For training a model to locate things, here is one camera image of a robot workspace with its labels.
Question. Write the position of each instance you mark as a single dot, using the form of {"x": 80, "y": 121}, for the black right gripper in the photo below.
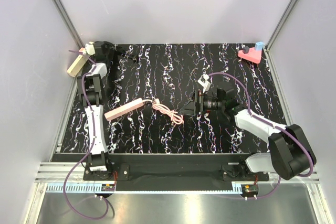
{"x": 190, "y": 109}

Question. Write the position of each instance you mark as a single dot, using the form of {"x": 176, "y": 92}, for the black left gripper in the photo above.
{"x": 111, "y": 51}

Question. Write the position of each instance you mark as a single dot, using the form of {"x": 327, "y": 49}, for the beige power strip red sockets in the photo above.
{"x": 78, "y": 63}

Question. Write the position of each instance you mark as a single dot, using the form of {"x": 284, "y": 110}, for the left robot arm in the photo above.
{"x": 92, "y": 96}

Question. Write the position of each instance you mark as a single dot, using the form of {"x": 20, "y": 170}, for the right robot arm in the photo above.
{"x": 290, "y": 153}

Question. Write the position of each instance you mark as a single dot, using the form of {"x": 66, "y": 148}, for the dark grey plug block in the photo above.
{"x": 246, "y": 50}

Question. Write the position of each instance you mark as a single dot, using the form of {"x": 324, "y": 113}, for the pink triangular socket block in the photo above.
{"x": 253, "y": 55}

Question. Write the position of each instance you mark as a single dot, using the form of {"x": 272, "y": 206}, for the blue plug block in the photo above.
{"x": 259, "y": 46}

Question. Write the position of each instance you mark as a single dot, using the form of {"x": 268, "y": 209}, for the pink power strip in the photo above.
{"x": 124, "y": 109}

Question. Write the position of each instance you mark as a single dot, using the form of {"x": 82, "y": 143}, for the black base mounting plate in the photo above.
{"x": 170, "y": 172}

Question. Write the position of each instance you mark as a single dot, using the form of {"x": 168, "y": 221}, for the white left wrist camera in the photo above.
{"x": 89, "y": 48}

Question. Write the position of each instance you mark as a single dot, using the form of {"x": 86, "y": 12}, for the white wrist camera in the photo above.
{"x": 203, "y": 81}
{"x": 89, "y": 48}

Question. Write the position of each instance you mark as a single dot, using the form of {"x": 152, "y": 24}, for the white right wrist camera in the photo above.
{"x": 203, "y": 81}

